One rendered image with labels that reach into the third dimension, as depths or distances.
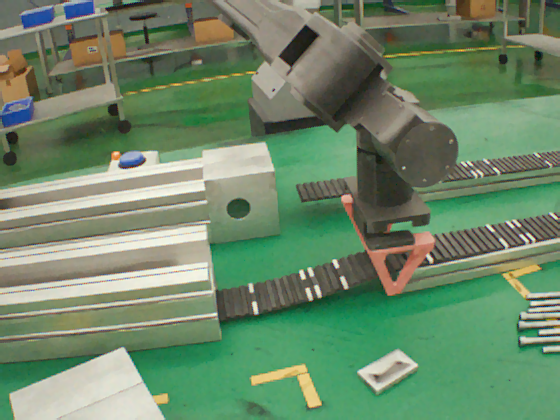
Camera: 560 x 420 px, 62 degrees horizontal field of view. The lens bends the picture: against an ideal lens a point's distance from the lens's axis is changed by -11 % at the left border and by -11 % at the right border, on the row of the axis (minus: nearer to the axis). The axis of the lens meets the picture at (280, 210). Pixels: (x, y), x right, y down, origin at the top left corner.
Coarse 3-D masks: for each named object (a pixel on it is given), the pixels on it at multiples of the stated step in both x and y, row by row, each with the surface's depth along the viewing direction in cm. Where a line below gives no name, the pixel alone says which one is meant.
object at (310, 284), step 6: (312, 270) 58; (300, 276) 58; (306, 276) 58; (312, 276) 57; (300, 282) 57; (306, 282) 57; (312, 282) 56; (318, 282) 56; (306, 288) 56; (312, 288) 56; (318, 288) 55; (306, 294) 55; (312, 294) 55; (318, 294) 54; (306, 300) 54
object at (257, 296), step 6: (258, 282) 58; (252, 288) 57; (258, 288) 57; (264, 288) 58; (252, 294) 57; (258, 294) 57; (264, 294) 57; (252, 300) 56; (258, 300) 56; (264, 300) 55; (252, 306) 55; (258, 306) 55; (264, 306) 54; (252, 312) 54; (258, 312) 54
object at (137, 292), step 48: (144, 240) 54; (192, 240) 54; (0, 288) 53; (48, 288) 47; (96, 288) 47; (144, 288) 47; (192, 288) 48; (0, 336) 48; (48, 336) 49; (96, 336) 49; (144, 336) 50; (192, 336) 51
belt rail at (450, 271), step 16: (480, 256) 56; (496, 256) 56; (512, 256) 56; (528, 256) 58; (544, 256) 57; (400, 272) 55; (416, 272) 55; (432, 272) 55; (448, 272) 57; (464, 272) 56; (480, 272) 57; (496, 272) 57; (416, 288) 56
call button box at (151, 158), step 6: (144, 156) 82; (150, 156) 81; (156, 156) 82; (114, 162) 81; (144, 162) 79; (150, 162) 79; (156, 162) 80; (114, 168) 79; (120, 168) 78; (126, 168) 78
